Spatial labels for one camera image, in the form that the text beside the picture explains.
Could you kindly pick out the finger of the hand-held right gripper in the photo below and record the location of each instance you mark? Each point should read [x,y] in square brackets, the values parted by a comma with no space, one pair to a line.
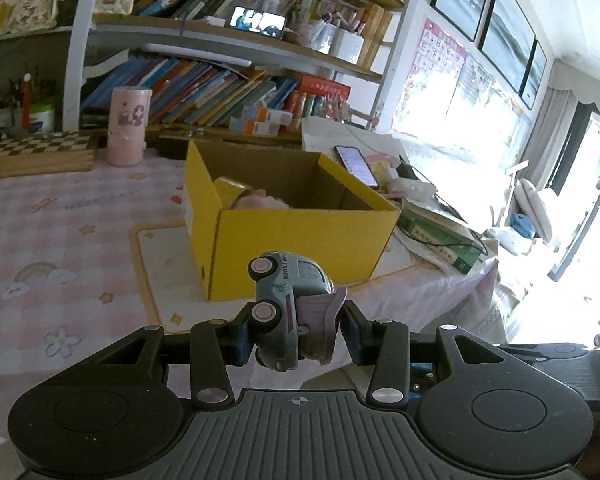
[530,350]

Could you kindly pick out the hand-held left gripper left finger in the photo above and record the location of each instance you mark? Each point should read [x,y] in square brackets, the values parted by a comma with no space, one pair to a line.
[238,350]

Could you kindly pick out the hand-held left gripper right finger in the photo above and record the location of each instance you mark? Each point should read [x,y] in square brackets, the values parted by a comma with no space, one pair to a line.
[355,335]

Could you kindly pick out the grey toy truck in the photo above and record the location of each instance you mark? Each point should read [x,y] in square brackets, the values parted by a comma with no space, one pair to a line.
[280,300]

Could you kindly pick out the yellow cardboard box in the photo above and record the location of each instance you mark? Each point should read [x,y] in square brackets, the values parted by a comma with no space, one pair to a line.
[290,250]

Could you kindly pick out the pink plush toy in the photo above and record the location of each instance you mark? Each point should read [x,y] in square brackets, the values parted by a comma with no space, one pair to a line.
[262,202]

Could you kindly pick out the white orange-edged desk mat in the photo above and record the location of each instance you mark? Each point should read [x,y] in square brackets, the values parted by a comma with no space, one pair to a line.
[160,260]

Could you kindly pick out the green book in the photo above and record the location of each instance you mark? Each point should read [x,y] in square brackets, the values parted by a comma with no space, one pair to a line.
[445,245]

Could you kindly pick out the smartphone with purple screen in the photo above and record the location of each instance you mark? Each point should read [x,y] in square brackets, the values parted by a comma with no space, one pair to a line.
[356,165]

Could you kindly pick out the grey curtain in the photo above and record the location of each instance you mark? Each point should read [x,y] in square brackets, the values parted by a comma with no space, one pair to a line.
[575,170]

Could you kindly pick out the white paper stack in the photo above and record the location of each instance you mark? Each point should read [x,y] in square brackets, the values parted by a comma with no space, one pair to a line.
[340,132]

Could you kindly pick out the dark wooden box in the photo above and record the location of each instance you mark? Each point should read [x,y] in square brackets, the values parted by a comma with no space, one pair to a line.
[230,142]

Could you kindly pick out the orange white medicine boxes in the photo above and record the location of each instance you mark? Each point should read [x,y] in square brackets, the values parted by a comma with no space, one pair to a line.
[260,120]

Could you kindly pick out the red flat box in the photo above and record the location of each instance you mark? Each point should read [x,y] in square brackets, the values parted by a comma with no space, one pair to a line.
[325,90]

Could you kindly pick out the pink cylindrical container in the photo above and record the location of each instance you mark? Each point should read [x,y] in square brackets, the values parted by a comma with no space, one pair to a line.
[127,125]

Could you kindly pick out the leaning row of books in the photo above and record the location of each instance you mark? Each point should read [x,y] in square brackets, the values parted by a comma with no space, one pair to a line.
[195,90]

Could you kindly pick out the small framed picture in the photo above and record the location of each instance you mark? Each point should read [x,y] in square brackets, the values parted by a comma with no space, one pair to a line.
[534,75]

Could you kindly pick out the wooden chessboard box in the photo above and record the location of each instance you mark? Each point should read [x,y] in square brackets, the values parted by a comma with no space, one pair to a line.
[35,155]

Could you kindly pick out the white jar green lid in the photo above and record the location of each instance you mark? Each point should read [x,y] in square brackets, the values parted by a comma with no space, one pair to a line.
[42,117]

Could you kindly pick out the medium framed picture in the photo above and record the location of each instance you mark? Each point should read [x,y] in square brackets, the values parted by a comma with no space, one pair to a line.
[507,27]

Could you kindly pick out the red tube with white cap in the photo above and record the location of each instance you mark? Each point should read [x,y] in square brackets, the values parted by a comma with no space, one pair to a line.
[26,102]

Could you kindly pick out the phone showing video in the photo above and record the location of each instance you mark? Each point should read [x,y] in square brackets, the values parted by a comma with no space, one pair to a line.
[257,21]

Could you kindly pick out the white bookshelf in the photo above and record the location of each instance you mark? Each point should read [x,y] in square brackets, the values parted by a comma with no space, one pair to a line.
[77,60]

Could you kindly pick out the pen holder with pens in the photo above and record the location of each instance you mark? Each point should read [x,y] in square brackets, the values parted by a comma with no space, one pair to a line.
[0,110]

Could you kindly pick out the colourful wall chart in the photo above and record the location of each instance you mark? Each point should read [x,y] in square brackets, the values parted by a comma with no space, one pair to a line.
[490,90]

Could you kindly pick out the alphabet wall poster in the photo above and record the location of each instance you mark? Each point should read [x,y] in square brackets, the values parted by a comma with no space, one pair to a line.
[430,70]

